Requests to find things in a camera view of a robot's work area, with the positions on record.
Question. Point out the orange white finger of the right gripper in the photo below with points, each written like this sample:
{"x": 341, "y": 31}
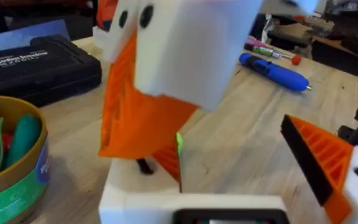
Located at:
{"x": 106, "y": 14}
{"x": 179, "y": 56}

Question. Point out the left gripper bare white left finger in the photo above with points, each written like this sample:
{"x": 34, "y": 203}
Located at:
{"x": 126, "y": 179}

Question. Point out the left gripper orange white right finger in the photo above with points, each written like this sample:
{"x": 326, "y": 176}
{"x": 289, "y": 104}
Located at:
{"x": 328, "y": 155}

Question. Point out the blue electric screwdriver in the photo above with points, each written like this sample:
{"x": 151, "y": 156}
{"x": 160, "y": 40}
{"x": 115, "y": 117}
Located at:
{"x": 275, "y": 73}

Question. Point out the pink marker pen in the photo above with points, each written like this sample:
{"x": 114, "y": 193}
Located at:
{"x": 255, "y": 41}

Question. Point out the black plastic tool case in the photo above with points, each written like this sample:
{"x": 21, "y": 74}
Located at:
{"x": 39, "y": 70}

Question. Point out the blue flat sheet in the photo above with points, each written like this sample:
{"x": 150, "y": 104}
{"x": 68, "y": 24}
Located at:
{"x": 20, "y": 35}

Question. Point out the small red ball toy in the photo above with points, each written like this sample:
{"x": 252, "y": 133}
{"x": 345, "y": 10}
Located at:
{"x": 296, "y": 59}

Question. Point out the brown cardboard box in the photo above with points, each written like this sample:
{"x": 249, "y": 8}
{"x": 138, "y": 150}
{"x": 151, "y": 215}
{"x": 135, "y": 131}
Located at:
{"x": 292, "y": 32}

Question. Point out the brown tub with toy vegetables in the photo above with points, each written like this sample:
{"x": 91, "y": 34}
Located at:
{"x": 8, "y": 155}

